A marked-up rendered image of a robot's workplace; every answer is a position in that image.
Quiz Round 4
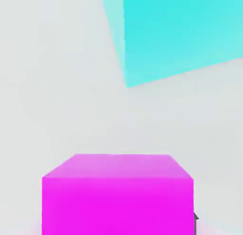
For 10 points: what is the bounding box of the small magenta cube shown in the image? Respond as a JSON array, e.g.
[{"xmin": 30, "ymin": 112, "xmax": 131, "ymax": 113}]
[{"xmin": 41, "ymin": 153, "xmax": 195, "ymax": 235}]

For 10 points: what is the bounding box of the large cyan box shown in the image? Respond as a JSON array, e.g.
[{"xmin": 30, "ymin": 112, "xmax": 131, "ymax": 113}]
[{"xmin": 99, "ymin": 0, "xmax": 243, "ymax": 89}]

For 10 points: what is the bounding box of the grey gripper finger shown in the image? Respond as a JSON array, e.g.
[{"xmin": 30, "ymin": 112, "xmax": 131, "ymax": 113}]
[{"xmin": 193, "ymin": 212, "xmax": 213, "ymax": 235}]

